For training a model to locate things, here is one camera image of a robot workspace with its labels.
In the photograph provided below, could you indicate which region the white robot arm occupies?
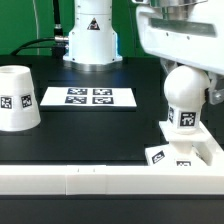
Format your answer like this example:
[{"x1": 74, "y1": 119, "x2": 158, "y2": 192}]
[{"x1": 64, "y1": 0, "x2": 224, "y2": 105}]

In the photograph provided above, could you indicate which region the white L-shaped fence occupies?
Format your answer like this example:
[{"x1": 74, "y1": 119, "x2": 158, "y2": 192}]
[{"x1": 0, "y1": 125, "x2": 224, "y2": 195}]

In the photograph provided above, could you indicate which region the black cable with connector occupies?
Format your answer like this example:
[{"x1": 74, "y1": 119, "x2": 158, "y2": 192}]
[{"x1": 9, "y1": 0, "x2": 70, "y2": 58}]

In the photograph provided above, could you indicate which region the white lamp bulb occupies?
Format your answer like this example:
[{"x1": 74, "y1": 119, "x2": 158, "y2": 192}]
[{"x1": 164, "y1": 65, "x2": 210, "y2": 134}]

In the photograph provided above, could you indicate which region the thin white cable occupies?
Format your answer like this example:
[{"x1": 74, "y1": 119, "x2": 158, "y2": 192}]
[{"x1": 32, "y1": 0, "x2": 40, "y2": 56}]

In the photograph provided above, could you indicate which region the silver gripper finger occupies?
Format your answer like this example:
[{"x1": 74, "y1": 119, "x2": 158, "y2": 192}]
[
  {"x1": 160, "y1": 58, "x2": 178, "y2": 76},
  {"x1": 205, "y1": 72, "x2": 224, "y2": 105}
]

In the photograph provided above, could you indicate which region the white lamp base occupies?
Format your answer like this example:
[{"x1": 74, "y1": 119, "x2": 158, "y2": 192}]
[{"x1": 145, "y1": 121, "x2": 206, "y2": 168}]

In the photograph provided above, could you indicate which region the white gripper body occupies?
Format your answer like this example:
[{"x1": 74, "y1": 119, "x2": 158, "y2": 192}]
[{"x1": 132, "y1": 0, "x2": 224, "y2": 75}]

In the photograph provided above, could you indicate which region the white lamp hood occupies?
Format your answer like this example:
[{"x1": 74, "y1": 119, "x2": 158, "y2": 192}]
[{"x1": 0, "y1": 65, "x2": 41, "y2": 132}]

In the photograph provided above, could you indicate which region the white marker sheet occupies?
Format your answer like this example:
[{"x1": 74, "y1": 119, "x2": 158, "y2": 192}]
[{"x1": 41, "y1": 87, "x2": 137, "y2": 108}]

